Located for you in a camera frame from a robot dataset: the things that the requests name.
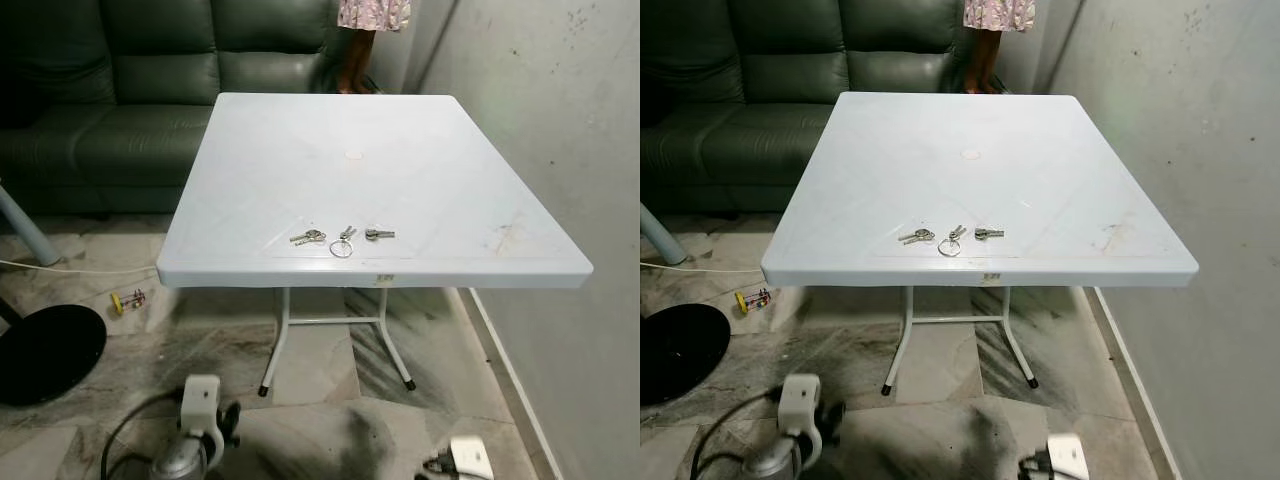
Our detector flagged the white plastic folding table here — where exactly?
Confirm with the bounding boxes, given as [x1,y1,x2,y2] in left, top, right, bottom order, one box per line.
[157,92,594,398]
[761,92,1199,396]

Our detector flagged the black round stand base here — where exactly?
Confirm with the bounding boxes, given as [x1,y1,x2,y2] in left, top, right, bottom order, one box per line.
[0,304,108,407]
[640,304,732,407]

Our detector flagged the person in pink dress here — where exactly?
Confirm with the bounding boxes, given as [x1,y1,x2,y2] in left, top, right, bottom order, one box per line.
[336,0,412,95]
[963,0,1037,95]

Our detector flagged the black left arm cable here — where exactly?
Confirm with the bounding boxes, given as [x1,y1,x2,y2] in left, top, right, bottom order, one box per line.
[100,393,186,480]
[692,393,786,480]

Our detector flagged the dark green leather sofa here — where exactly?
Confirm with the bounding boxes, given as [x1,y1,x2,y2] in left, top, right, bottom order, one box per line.
[0,0,376,216]
[640,0,1001,213]

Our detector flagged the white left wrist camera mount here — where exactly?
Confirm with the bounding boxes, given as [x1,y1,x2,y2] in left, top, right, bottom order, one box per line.
[180,375,227,443]
[782,374,825,441]

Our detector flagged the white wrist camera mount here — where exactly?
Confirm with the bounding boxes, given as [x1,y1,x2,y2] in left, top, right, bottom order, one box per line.
[1046,434,1091,480]
[447,436,492,480]
[180,375,227,443]
[782,374,825,441]

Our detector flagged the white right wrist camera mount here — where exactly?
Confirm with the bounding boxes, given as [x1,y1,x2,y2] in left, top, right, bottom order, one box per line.
[1046,434,1091,480]
[447,436,492,480]

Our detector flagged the grey metal pole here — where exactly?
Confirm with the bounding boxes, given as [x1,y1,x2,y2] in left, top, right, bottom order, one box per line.
[0,180,63,268]
[640,205,689,267]

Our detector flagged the white floor cable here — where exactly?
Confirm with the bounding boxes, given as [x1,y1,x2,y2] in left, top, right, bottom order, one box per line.
[640,260,763,274]
[0,258,161,277]

